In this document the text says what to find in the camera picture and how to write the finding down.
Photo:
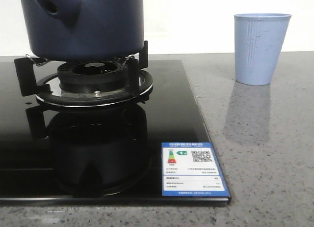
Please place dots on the light blue ribbed cup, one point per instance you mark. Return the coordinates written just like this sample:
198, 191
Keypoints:
258, 42

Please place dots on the black pot support grate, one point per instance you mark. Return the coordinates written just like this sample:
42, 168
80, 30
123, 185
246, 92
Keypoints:
138, 86

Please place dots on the dark blue cooking pot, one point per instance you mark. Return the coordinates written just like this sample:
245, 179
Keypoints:
86, 30

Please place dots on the blue energy efficiency label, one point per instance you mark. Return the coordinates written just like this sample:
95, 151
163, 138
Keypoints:
191, 169

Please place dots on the black round gas burner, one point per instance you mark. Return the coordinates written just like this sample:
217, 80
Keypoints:
89, 77

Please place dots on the black glass gas stove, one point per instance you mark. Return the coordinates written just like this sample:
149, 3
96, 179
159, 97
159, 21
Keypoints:
95, 156

